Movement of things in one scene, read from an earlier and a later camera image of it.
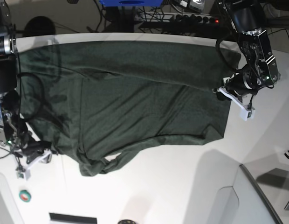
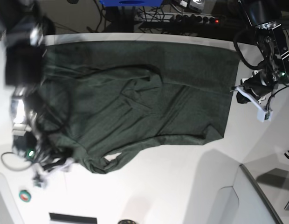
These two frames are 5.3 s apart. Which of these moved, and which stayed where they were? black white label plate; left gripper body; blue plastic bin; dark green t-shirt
Moved: left gripper body
Stayed: black white label plate; dark green t-shirt; blue plastic bin
